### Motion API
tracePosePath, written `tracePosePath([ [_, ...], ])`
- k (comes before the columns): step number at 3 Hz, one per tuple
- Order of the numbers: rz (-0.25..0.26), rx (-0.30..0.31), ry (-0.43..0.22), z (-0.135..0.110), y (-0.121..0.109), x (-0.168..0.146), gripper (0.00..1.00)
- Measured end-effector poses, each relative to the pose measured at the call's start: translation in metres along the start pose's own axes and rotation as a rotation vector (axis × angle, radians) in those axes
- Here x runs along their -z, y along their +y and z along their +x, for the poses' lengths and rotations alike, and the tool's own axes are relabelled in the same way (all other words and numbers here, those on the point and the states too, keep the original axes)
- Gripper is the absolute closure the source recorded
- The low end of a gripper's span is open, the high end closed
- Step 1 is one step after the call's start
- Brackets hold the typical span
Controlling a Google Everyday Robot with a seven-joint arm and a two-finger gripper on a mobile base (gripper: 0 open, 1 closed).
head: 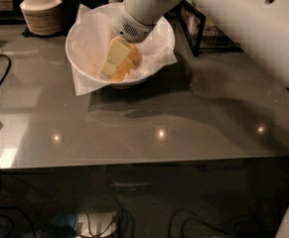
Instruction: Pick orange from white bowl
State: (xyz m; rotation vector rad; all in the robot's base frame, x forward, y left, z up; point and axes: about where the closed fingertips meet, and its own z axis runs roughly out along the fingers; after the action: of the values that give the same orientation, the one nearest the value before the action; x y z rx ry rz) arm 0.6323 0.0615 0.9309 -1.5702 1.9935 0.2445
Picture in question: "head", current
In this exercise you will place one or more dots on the black utensil holder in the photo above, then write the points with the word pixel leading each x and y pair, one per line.
pixel 72 0

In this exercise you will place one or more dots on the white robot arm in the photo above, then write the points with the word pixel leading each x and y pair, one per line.
pixel 259 27

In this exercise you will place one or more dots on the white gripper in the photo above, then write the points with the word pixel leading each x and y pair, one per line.
pixel 129 26

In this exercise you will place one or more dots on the white bowl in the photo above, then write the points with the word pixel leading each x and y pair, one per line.
pixel 160 37

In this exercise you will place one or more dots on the white paper liner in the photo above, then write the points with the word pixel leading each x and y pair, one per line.
pixel 91 33

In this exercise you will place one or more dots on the stack of paper bowls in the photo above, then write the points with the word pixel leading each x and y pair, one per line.
pixel 43 17

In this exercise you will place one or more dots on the black wire rack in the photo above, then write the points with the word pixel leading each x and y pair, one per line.
pixel 202 35

